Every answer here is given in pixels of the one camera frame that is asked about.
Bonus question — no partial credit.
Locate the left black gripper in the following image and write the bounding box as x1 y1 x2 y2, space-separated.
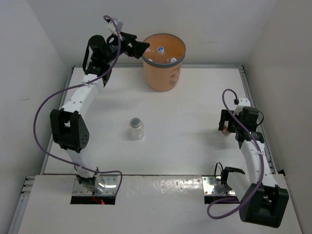
102 31 148 64

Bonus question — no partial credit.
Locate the red cap juice bottle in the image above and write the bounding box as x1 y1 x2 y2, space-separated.
221 121 231 136

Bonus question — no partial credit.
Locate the blue cap clear bottle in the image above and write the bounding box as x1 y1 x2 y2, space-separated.
148 46 169 64

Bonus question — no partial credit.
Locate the orange plastic bin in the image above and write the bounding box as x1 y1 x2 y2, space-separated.
142 33 186 92

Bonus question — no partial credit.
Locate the grey cap clear jar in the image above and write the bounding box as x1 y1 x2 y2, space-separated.
129 117 145 140

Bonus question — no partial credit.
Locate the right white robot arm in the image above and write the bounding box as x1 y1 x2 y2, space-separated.
219 106 289 228

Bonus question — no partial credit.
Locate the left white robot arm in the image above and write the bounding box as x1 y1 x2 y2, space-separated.
50 33 150 193

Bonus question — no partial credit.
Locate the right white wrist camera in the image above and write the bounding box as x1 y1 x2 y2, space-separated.
234 98 251 115

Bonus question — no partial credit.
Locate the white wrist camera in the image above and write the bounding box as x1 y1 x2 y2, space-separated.
107 18 123 35
234 98 251 115

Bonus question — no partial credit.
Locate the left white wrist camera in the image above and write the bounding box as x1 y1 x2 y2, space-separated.
107 18 123 35

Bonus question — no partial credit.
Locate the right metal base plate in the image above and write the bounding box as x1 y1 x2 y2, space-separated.
202 176 236 196

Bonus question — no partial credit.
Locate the metal base plate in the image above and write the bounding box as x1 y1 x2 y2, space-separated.
202 176 236 196
72 175 118 196

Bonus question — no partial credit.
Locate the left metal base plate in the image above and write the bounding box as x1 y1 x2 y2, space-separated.
72 175 118 196

